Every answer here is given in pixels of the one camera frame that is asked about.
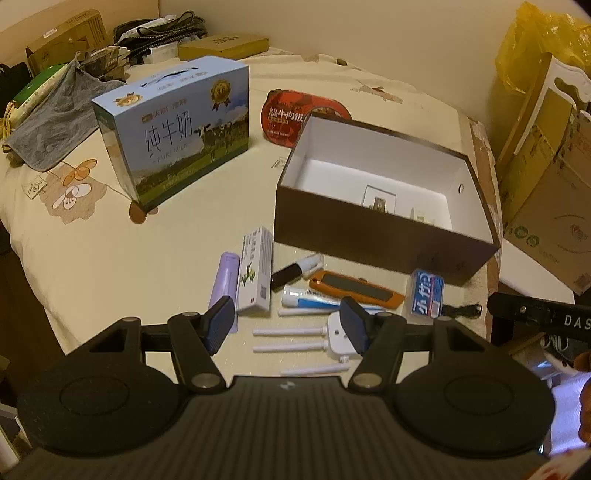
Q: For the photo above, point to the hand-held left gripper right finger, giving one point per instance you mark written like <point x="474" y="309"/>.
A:
<point x="352" y="324"/>

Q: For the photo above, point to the grey cloth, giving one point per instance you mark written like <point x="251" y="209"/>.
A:
<point x="51" y="124"/>

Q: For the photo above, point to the blue milk carton box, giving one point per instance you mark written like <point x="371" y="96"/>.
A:
<point x="175" y="134"/>

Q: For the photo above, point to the white wifi repeater with antennas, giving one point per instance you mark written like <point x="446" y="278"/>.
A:
<point x="339" y="339"/>

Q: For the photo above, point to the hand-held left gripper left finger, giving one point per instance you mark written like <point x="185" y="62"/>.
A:
<point x="219" y="324"/>

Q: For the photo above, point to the small pale item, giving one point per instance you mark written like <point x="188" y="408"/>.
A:
<point x="422" y="217"/>

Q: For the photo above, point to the cardboard box with green logos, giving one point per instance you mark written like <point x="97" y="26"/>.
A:
<point x="554" y="221"/>

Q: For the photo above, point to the brown cardboard box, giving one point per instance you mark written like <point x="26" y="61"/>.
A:
<point x="64" y="37"/>
<point x="369" y="230"/>

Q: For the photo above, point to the person's right hand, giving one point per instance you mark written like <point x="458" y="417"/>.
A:
<point x="587" y="415"/>

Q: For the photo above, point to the black and white small tube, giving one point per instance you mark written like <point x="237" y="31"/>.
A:
<point x="288" y="274"/>

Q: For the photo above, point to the white shoe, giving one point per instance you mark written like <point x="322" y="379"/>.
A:
<point x="561" y="353"/>

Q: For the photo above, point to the orange utility knife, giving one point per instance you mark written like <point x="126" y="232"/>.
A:
<point x="355" y="288"/>

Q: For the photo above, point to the cream printed tablecloth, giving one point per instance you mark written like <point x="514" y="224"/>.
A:
<point x="115" y="249"/>

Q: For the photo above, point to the purple cylinder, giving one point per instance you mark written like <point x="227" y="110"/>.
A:
<point x="225" y="281"/>

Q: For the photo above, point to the white medicine box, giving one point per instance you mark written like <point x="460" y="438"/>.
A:
<point x="255" y="272"/>

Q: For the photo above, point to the red meal box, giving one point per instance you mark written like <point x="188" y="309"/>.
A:
<point x="286" y="115"/>

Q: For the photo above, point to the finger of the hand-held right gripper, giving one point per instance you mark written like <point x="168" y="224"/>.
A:
<point x="521" y="310"/>

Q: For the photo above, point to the white chair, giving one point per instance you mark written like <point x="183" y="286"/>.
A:
<point x="565" y="78"/>

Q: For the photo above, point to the yellow plastic bag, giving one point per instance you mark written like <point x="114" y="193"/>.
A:
<point x="540" y="41"/>

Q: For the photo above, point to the olive flat box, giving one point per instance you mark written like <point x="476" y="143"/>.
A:
<point x="221" y="46"/>

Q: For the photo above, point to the white and blue toothpaste tube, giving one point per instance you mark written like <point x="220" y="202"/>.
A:
<point x="307" y="297"/>

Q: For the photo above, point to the blue and white small pack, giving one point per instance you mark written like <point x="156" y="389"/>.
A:
<point x="427" y="293"/>

